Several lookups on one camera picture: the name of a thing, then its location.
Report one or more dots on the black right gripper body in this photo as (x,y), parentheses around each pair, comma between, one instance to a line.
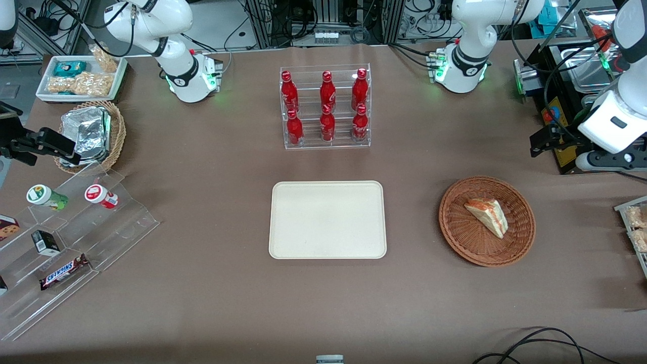
(11,132)

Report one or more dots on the triangular sandwich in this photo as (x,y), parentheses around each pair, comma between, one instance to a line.
(488,216)

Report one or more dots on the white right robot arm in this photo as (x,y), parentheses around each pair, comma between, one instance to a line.
(174,71)

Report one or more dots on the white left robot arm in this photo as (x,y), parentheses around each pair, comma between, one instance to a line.
(472,30)

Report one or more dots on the small tan wicker basket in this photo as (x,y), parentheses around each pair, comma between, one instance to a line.
(117,134)

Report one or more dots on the white rectangular snack tray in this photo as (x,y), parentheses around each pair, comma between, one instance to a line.
(120,76)

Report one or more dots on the large brown wicker basket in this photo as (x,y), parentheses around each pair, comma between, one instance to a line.
(460,237)

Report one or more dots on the cream rectangular plastic tray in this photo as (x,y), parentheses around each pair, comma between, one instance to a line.
(327,220)

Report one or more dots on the silver foil container stack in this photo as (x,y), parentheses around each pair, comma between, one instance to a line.
(88,134)

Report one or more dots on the green lid cup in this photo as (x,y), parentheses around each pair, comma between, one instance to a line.
(43,196)

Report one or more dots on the red lid cup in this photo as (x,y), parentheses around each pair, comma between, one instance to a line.
(98,195)

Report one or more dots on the black food warmer display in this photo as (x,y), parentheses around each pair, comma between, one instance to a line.
(546,81)

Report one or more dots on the large clear peanut bag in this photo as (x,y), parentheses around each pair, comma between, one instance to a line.
(81,85)

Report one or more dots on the teal snack packet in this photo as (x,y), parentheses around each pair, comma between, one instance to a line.
(70,68)

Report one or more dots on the brown cookie box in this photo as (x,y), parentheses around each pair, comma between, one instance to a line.
(7,228)

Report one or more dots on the clear acrylic stepped stand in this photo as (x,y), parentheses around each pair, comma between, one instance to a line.
(121,227)

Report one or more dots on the small black carton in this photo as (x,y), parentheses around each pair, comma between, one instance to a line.
(46,243)

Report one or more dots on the clear bagged snack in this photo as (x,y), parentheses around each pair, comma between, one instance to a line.
(641,240)
(638,217)

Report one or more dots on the red food in warmer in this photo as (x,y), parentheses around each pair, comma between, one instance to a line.
(599,35)

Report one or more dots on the small clear peanut bag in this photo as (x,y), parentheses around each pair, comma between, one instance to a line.
(106,59)

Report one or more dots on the Snickers chocolate bar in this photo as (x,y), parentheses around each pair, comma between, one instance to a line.
(63,273)

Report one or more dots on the teal box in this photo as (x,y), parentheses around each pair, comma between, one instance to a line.
(548,17)

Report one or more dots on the red cola bottle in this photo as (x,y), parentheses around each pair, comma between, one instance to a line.
(359,91)
(327,127)
(327,93)
(360,127)
(294,131)
(289,93)

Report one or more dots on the clear acrylic bottle rack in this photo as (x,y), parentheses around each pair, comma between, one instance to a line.
(308,101)

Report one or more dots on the white connector strip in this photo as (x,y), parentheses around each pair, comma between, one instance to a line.
(326,37)

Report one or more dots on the small grey device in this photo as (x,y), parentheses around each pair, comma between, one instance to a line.
(329,360)

